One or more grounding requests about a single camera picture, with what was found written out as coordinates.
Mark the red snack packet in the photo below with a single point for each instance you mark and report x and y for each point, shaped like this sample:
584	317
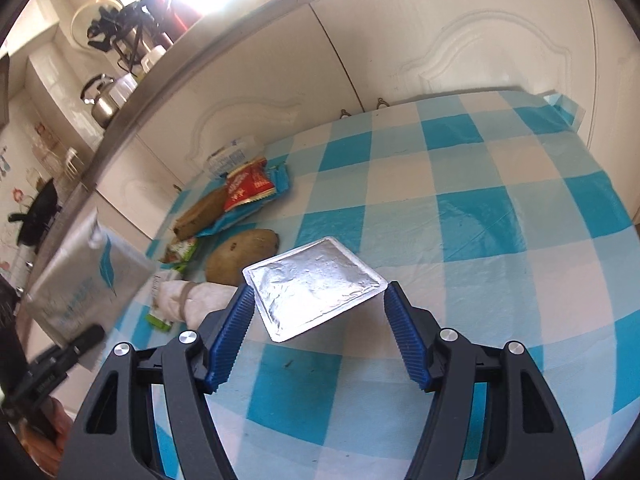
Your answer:
247	185

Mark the cream cabinet door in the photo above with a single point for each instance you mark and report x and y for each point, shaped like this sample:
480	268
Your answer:
475	45
127	210
617	60
240	95

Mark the white cup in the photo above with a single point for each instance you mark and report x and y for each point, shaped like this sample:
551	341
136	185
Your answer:
152	60
124	90

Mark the blue checked tablecloth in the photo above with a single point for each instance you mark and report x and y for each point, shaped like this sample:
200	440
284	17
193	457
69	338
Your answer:
450	260

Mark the round brown potato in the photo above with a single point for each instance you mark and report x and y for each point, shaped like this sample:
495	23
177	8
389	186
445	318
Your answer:
242	255

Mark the white plastic drink bottle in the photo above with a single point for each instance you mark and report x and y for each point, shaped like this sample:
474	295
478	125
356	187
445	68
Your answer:
225	157

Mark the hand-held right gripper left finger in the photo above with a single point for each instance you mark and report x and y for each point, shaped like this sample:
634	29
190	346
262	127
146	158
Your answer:
231	340

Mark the green and white packet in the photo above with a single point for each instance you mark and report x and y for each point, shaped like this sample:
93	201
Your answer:
159	317

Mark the blue cartoon snack packet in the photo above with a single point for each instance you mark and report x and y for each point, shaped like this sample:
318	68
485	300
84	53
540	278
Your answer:
235	218

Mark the person's left hand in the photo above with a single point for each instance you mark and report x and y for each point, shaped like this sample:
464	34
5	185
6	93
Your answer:
50	435

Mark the silver plastic bag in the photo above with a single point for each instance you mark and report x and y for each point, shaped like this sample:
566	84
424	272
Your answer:
75	280

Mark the green snack packet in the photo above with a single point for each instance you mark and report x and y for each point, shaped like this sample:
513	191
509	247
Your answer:
181	250

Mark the black wok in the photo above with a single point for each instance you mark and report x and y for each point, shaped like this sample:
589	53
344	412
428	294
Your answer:
37	210

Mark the long brown sweet potato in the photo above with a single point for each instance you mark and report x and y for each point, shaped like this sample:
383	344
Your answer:
200	215

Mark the round glass lid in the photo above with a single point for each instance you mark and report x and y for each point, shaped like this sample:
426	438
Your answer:
82	17

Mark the steel kettle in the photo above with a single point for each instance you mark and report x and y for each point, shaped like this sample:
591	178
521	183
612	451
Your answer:
102	102

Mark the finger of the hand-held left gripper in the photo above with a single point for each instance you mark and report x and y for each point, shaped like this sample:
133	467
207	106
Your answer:
85	340

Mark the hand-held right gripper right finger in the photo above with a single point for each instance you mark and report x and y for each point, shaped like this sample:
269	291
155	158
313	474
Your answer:
406	340

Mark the grey kitchen counter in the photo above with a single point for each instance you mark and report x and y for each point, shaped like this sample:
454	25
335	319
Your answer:
150	85

